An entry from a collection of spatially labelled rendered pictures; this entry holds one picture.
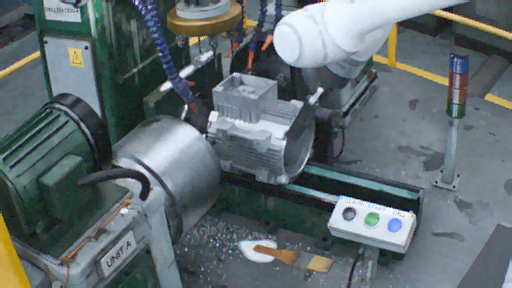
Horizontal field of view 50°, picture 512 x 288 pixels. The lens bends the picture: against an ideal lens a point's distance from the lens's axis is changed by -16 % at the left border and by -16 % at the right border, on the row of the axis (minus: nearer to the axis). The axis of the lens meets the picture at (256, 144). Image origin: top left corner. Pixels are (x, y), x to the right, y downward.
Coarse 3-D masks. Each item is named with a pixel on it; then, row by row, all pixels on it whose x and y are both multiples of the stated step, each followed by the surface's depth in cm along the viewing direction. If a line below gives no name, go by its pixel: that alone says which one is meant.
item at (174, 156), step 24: (144, 120) 142; (168, 120) 137; (120, 144) 131; (144, 144) 130; (168, 144) 131; (192, 144) 134; (144, 168) 126; (168, 168) 127; (192, 168) 131; (216, 168) 137; (168, 192) 126; (192, 192) 130; (216, 192) 139; (168, 216) 126; (192, 216) 132
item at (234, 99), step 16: (224, 80) 156; (240, 80) 158; (256, 80) 156; (224, 96) 151; (240, 96) 148; (256, 96) 148; (272, 96) 153; (224, 112) 153; (240, 112) 151; (256, 112) 148
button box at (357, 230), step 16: (336, 208) 124; (368, 208) 121; (384, 208) 120; (336, 224) 122; (352, 224) 121; (384, 224) 119; (416, 224) 121; (368, 240) 120; (384, 240) 117; (400, 240) 116
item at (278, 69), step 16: (240, 48) 175; (256, 48) 172; (272, 48) 169; (240, 64) 177; (256, 64) 174; (272, 64) 171; (288, 64) 169; (272, 80) 174; (288, 80) 171; (304, 80) 169; (288, 96) 174; (304, 96) 172
